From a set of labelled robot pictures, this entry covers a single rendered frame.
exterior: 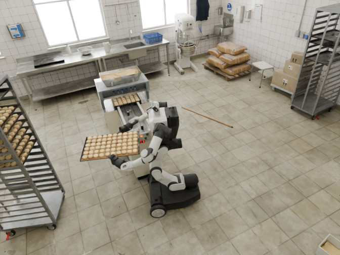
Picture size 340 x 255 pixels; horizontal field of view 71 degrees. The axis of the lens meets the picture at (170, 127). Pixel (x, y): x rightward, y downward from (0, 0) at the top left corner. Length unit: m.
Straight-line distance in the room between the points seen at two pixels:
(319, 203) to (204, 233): 1.50
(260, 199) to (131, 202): 1.68
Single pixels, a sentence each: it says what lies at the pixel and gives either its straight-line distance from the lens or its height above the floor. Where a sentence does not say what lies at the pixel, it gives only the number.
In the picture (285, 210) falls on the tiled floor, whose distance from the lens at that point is 3.41.
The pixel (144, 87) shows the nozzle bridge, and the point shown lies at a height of 1.05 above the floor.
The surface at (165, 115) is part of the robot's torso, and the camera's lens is 2.38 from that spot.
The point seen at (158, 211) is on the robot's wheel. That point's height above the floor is 0.10.
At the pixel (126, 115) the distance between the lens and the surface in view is 3.42.
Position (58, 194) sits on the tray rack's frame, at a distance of 3.62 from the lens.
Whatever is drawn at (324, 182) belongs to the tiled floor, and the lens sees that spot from 3.92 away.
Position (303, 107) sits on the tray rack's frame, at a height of 0.15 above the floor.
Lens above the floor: 2.64
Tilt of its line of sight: 36 degrees down
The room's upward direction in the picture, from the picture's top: 4 degrees counter-clockwise
